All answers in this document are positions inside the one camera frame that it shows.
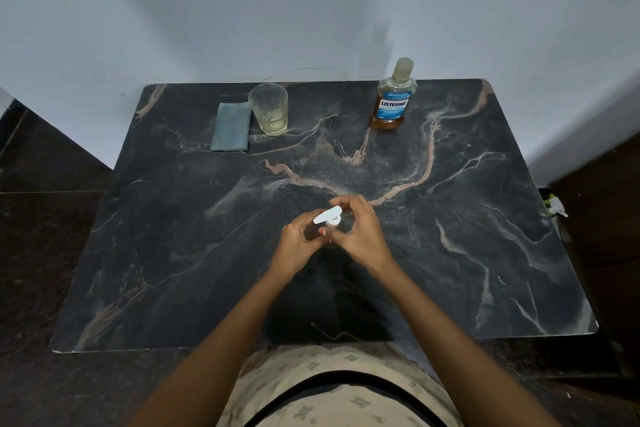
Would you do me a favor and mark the white pump dispenser head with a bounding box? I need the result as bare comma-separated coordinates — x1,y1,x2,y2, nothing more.
313,205,344,228

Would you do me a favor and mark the person's left forearm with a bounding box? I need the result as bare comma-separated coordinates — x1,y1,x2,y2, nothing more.
129,269,296,427

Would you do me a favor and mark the translucent mouthwash bottle cap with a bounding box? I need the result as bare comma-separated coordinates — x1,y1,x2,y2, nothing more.
391,57,415,85

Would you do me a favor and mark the beige patterned clothing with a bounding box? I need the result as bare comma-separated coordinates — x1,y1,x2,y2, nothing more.
217,341,464,427

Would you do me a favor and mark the trigger spray bottle, yellow nozzle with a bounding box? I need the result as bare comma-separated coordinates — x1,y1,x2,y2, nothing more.
542,193,570,219

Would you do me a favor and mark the person's left hand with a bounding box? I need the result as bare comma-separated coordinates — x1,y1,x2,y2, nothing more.
267,209,332,286

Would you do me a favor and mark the dark wooden cabinet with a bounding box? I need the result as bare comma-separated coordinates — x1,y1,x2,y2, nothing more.
549,131,640,378

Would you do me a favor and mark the black marble table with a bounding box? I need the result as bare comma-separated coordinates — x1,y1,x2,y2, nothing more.
49,79,600,354

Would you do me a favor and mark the clear drinking glass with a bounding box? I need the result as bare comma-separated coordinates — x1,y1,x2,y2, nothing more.
248,83,289,137

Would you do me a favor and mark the small clear pump bottle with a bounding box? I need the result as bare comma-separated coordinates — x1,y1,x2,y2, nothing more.
305,220,347,244

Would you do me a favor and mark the mouthwash bottle with blue label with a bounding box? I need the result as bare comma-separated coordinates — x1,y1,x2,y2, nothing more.
369,75,419,132

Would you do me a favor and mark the person's right forearm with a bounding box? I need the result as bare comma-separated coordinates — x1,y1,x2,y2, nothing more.
375,261,560,427

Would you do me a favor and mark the person's right hand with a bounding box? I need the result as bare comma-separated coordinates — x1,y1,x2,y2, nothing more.
329,194,399,278

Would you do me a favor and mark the grey-blue folded cloth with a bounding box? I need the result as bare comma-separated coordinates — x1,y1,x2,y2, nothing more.
209,101,253,153

